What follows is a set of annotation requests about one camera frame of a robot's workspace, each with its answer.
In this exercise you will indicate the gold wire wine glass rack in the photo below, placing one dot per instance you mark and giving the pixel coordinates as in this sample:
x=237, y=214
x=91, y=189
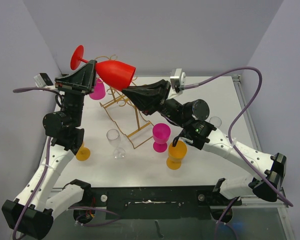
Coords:
x=118, y=111

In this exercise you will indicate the orange plastic wine glass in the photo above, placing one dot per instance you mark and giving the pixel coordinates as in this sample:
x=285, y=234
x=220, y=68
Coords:
x=176, y=155
x=83, y=153

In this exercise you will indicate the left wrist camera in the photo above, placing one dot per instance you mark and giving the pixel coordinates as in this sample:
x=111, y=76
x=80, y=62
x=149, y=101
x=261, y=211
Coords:
x=42, y=80

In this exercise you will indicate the pink plastic wine glass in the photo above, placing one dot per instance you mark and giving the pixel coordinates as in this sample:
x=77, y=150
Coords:
x=161, y=133
x=99, y=91

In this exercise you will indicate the red plastic wine glass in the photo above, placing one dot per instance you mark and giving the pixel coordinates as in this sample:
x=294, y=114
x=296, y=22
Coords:
x=115, y=74

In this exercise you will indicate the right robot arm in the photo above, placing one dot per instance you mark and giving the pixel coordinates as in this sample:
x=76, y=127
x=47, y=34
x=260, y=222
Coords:
x=267, y=171

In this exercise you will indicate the clear wine glass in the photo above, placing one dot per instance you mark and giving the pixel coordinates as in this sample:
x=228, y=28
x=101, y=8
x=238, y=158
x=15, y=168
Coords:
x=216, y=121
x=114, y=138

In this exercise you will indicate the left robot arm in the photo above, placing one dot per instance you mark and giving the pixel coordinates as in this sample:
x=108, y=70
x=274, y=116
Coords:
x=33, y=211

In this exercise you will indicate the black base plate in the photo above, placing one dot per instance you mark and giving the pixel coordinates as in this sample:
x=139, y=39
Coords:
x=156, y=203

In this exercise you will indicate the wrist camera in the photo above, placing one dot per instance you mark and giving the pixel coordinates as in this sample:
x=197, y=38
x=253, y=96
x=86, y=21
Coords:
x=42, y=80
x=177, y=81

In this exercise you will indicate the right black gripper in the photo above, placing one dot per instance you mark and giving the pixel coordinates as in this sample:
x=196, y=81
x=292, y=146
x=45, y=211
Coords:
x=148, y=98

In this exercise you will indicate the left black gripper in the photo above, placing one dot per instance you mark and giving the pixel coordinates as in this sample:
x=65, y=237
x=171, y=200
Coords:
x=84, y=77

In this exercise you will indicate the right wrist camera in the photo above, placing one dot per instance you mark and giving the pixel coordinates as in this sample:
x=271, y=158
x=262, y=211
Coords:
x=177, y=81

